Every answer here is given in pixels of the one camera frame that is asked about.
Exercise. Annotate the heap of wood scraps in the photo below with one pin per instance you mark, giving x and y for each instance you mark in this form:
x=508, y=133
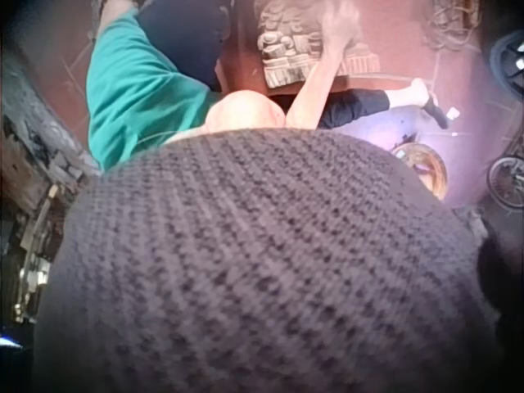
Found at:
x=39, y=163

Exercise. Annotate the spoked bicycle wheel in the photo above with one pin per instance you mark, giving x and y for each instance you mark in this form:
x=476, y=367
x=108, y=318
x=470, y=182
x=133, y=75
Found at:
x=507, y=180

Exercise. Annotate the small white block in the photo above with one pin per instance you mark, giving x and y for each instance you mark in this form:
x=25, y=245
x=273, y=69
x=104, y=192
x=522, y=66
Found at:
x=453, y=113

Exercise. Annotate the carved brown wooden panel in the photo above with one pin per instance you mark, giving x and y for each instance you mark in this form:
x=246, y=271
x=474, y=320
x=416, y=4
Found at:
x=282, y=45

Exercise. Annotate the round wooden bowl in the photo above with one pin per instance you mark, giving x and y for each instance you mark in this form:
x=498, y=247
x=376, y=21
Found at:
x=423, y=168

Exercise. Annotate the black rubber tyre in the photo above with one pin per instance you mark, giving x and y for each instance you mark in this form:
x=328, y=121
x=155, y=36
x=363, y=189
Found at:
x=505, y=61

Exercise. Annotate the person's right hand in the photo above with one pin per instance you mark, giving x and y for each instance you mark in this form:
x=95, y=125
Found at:
x=340, y=28

